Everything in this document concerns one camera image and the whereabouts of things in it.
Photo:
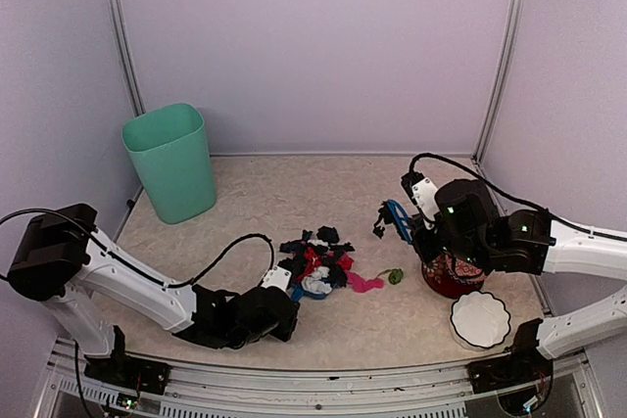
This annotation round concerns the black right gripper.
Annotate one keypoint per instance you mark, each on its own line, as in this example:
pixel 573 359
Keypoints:
pixel 426 252

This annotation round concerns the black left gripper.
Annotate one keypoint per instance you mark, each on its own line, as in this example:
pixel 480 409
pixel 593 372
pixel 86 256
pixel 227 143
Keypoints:
pixel 284 330

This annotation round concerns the blue dustpan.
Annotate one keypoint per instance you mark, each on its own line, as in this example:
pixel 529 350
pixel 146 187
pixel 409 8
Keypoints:
pixel 300 293

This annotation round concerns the blue hand brush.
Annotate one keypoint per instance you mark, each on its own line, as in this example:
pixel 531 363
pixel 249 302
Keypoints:
pixel 392 213

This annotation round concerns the teal plastic waste bin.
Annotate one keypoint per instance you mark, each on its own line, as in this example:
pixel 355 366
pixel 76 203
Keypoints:
pixel 170 153

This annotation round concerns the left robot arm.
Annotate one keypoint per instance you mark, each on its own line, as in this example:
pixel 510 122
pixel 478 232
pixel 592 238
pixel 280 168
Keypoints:
pixel 64 256

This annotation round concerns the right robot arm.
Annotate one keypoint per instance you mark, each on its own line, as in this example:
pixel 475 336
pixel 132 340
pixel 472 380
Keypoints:
pixel 461 220

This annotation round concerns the red floral bowl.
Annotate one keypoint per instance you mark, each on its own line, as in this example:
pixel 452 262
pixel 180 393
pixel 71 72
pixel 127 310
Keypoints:
pixel 452 278

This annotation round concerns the green paper scrap right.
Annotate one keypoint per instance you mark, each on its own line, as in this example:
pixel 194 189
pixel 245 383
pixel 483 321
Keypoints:
pixel 394 276

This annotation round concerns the white scalloped bowl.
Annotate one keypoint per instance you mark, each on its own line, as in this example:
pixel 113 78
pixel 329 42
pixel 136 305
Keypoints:
pixel 479 321

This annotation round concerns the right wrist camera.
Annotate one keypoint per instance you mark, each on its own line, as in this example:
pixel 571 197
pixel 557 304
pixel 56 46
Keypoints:
pixel 422 191

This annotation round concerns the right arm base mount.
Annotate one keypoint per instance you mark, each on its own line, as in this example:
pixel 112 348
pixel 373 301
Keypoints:
pixel 523 364

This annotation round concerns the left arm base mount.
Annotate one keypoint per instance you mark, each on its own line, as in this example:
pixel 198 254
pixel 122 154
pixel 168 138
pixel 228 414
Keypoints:
pixel 126 371

